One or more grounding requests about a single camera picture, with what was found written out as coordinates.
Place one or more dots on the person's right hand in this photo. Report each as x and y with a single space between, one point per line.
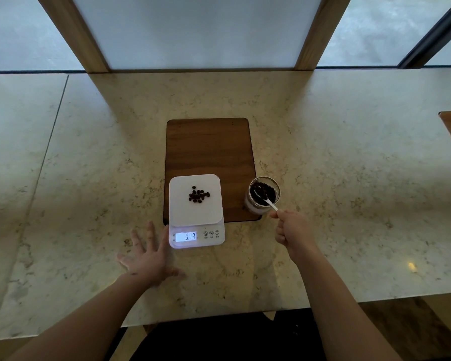
295 231

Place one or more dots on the person's left hand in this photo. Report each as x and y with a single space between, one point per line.
150 263

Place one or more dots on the person's left little finger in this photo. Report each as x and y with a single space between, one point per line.
123 260

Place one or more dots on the person's left middle finger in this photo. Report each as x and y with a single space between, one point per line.
152 236

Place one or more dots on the person's right fingers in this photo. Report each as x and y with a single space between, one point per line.
281 227

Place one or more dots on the person's left thumb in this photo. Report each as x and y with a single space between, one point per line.
176 275

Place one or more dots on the white plastic spoon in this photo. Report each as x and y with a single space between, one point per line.
269 202

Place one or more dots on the person's right forearm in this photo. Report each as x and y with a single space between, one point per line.
334 312

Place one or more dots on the person's left forearm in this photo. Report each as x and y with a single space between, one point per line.
86 323

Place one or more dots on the glass jar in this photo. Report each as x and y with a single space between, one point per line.
253 208

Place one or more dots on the coffee beans inside jar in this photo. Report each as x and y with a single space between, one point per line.
268 191

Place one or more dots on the white digital kitchen scale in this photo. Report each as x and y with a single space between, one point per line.
195 214

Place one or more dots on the pile of loose coffee beans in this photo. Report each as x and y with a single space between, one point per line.
198 195

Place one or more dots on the person's black clothing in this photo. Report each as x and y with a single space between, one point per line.
229 338

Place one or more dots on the light wooden table leg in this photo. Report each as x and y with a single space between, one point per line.
129 344

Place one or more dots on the black metal window bar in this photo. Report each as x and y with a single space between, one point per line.
432 33

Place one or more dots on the light wooden window post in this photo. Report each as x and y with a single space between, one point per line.
75 33
321 33

